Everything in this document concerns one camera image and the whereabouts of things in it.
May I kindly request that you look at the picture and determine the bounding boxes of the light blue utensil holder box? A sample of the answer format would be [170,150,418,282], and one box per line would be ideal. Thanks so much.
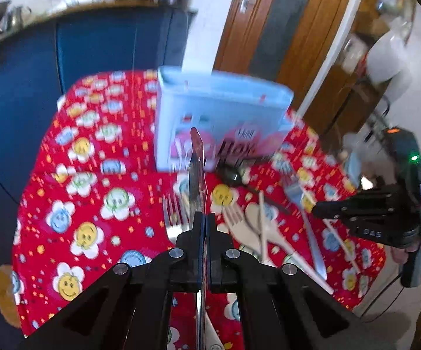
[154,66,294,172]

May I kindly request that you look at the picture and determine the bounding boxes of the steel table knife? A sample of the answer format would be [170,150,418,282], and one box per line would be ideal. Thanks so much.
[188,127,206,349]

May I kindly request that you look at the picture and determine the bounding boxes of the white chopstick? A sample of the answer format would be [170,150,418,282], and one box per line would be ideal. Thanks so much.
[322,219,360,274]

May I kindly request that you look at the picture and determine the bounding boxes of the steel fork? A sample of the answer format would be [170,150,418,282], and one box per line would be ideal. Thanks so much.
[162,194,190,245]
[281,174,327,281]

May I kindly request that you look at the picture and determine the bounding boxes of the wooden fork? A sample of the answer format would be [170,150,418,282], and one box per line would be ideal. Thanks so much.
[222,204,267,264]

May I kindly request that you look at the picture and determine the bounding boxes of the black ladle spoon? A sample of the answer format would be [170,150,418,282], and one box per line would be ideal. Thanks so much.
[215,164,290,215]

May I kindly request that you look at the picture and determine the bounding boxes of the steel fork right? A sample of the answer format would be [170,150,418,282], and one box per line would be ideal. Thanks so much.
[281,174,327,281]

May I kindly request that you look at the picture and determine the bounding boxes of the wooden door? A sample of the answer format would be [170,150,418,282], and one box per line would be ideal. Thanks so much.
[214,0,351,109]

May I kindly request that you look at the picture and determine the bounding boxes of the red flower pattern tablecloth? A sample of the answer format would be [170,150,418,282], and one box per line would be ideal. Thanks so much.
[13,70,386,336]

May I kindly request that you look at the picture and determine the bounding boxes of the wooden spoon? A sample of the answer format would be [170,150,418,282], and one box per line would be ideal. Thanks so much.
[245,202,333,295]

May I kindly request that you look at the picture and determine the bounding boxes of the steel fork left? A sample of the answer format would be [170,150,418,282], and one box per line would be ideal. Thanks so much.
[162,194,190,245]

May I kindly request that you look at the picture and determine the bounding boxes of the blue kitchen cabinet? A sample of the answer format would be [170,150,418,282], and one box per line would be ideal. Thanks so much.
[0,4,192,346]

